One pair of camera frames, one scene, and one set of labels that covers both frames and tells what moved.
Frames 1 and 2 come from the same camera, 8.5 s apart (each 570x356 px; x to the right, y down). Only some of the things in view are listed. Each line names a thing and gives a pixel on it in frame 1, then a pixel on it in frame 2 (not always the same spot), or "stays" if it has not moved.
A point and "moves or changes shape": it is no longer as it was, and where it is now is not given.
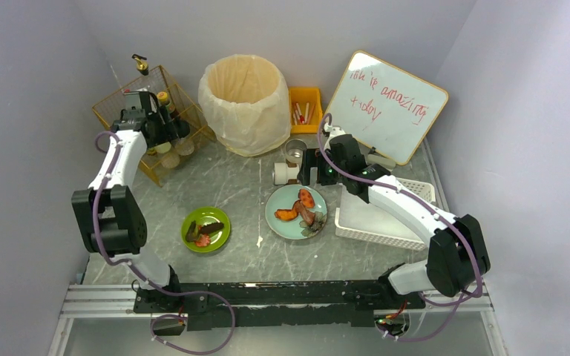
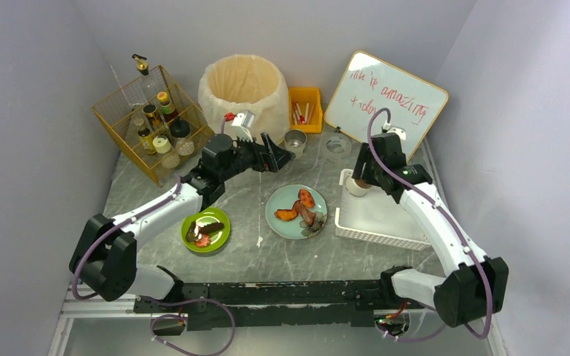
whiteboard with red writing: (384, 107) stays
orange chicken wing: (286, 214) stays
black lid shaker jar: (184, 146) stays
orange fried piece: (306, 198) stays
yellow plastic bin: (302, 95) stays
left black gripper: (168, 127) -> (258, 156)
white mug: (286, 173) moves or changes shape
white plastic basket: (356, 218) stays
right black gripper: (307, 167) -> (365, 173)
